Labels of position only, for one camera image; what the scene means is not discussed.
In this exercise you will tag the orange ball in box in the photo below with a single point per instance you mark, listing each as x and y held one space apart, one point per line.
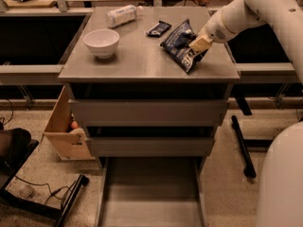
74 125

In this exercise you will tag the white ceramic bowl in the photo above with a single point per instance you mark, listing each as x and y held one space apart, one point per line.
102 43

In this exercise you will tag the blue chip bag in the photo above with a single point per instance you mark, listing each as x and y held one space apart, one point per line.
177 46

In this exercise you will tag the black frame base left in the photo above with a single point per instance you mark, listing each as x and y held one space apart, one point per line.
57 214

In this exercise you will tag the clear plastic water bottle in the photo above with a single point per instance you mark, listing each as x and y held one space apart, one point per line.
123 15

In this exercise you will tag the dark bag on left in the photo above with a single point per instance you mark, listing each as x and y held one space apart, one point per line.
13 144

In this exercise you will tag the dark blue snack bar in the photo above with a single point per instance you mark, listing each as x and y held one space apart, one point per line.
158 30

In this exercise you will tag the open bottom drawer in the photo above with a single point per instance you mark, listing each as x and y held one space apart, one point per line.
151 192

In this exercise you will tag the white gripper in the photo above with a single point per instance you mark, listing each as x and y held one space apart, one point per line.
216 27

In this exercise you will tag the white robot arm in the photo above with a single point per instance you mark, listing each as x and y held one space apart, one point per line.
280 188

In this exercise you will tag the grey drawer cabinet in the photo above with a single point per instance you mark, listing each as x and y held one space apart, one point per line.
140 103

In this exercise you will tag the black floor stand bar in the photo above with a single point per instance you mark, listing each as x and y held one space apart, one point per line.
249 170

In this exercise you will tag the cardboard box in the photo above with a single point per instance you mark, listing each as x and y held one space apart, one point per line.
69 143

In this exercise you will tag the grey metal rail frame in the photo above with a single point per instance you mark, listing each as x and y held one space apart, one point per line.
31 73

